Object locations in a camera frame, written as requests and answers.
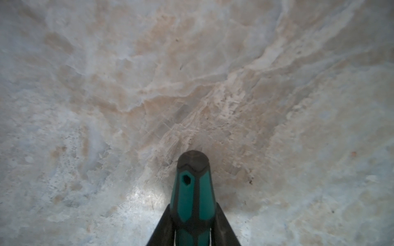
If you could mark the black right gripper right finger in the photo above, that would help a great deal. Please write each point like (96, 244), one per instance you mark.
(222, 233)

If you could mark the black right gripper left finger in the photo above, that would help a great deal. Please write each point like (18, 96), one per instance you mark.
(164, 233)

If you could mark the green black screwdriver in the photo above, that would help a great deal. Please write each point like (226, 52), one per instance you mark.
(193, 204)

